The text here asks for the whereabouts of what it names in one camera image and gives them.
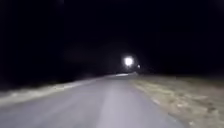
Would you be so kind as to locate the grey asphalt path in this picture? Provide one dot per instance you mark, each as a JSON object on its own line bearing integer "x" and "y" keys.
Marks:
{"x": 96, "y": 106}

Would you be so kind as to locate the pale grass strip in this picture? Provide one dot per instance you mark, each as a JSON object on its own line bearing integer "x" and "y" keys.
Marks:
{"x": 33, "y": 92}

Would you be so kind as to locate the dry grass verge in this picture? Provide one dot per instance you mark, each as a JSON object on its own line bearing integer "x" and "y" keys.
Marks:
{"x": 186, "y": 96}

